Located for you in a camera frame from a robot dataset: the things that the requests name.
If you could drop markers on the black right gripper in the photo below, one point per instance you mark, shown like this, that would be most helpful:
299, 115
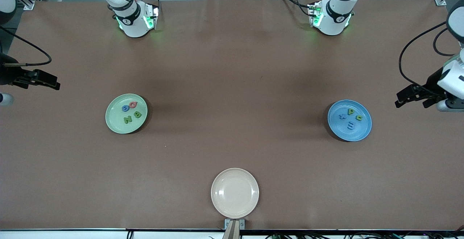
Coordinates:
8, 76

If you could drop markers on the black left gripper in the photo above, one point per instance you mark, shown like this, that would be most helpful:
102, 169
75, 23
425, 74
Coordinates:
432, 83

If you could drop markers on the green foam letter p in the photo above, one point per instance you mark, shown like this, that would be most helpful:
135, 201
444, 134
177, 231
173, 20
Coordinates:
350, 112

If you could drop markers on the blue foam letter m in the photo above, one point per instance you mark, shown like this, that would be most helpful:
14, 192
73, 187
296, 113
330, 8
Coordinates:
351, 125

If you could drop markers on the blue foam letter x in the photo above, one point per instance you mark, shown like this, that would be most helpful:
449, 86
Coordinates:
342, 116

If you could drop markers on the blue foam letter O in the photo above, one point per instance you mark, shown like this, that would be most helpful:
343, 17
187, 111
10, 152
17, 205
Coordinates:
125, 108

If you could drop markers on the green foam letter Z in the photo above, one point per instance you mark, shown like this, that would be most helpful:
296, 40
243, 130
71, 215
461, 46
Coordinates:
128, 120

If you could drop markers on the red foam letter Q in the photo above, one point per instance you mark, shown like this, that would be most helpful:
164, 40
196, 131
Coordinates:
133, 104

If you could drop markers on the green foam letter B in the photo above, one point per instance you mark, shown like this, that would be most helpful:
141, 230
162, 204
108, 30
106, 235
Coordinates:
137, 114

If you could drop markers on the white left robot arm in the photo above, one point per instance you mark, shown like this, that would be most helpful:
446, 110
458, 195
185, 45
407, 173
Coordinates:
335, 18

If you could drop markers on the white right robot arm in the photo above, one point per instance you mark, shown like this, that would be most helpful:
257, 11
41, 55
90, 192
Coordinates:
130, 21

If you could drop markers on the blue plate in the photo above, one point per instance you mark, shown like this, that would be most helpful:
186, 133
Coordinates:
362, 130

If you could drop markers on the light green plate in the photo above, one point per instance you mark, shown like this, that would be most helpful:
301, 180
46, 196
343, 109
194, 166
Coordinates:
116, 116

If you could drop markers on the brown table mat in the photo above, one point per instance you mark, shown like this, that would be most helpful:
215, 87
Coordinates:
232, 68

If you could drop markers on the beige plate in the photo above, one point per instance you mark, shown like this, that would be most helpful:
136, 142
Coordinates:
235, 193

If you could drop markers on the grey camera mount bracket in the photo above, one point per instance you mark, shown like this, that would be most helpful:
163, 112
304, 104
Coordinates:
234, 228

